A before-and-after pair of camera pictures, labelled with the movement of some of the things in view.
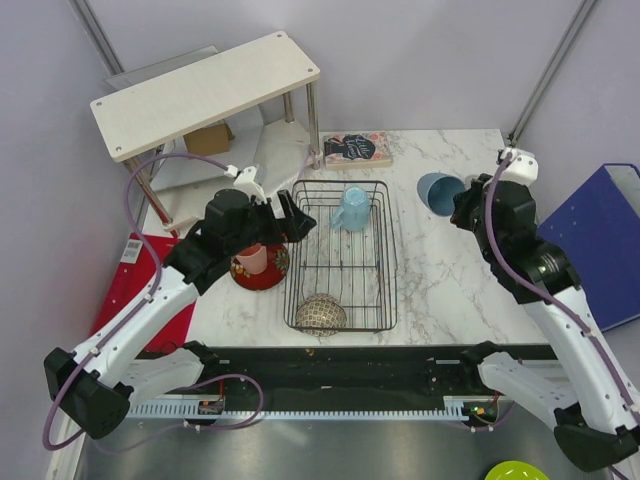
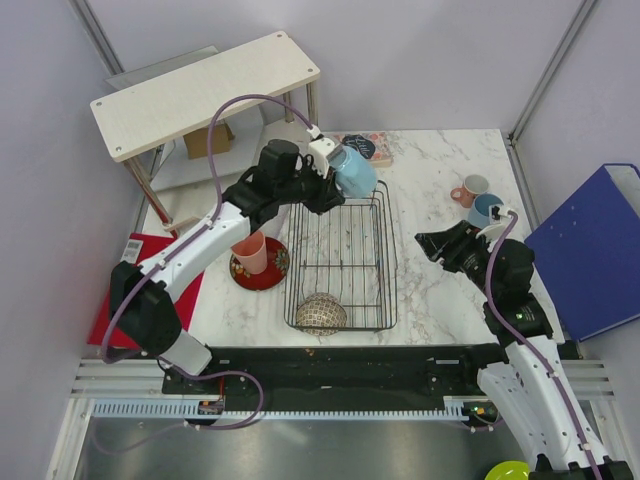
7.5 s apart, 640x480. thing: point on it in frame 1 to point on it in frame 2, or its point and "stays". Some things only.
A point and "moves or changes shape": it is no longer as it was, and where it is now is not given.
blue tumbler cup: [437, 191] moves or changes shape
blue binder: [598, 227] stays
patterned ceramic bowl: [321, 310] stays
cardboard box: [212, 139] stays
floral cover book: [358, 150] stays
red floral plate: [278, 265] stays
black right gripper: [465, 200] to [449, 243]
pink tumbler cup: [254, 258] stays
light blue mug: [354, 212] to [353, 172]
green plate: [516, 470] stays
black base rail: [357, 373] stays
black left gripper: [296, 223] to [328, 194]
